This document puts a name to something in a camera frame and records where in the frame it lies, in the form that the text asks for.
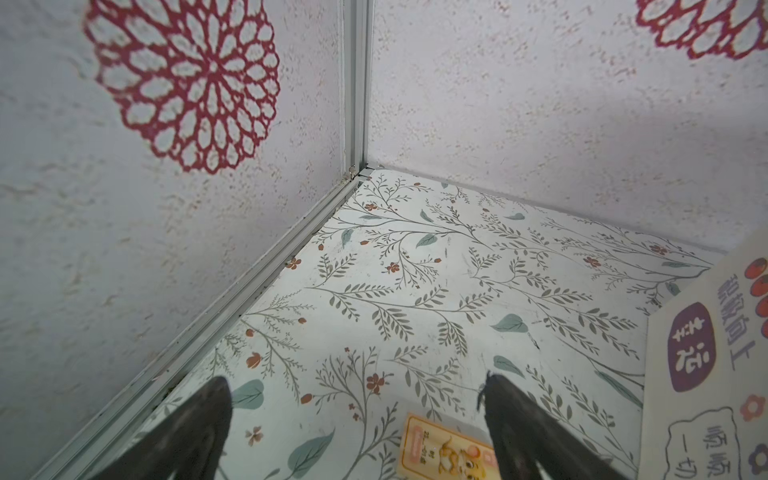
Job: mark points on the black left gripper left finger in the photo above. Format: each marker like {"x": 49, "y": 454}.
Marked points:
{"x": 188, "y": 444}

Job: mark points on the small orange tiger sticker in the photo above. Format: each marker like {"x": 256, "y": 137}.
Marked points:
{"x": 431, "y": 451}

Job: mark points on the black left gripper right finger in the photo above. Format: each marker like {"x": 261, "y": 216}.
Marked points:
{"x": 528, "y": 443}

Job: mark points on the white printed paper bag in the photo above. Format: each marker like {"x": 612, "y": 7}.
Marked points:
{"x": 705, "y": 395}

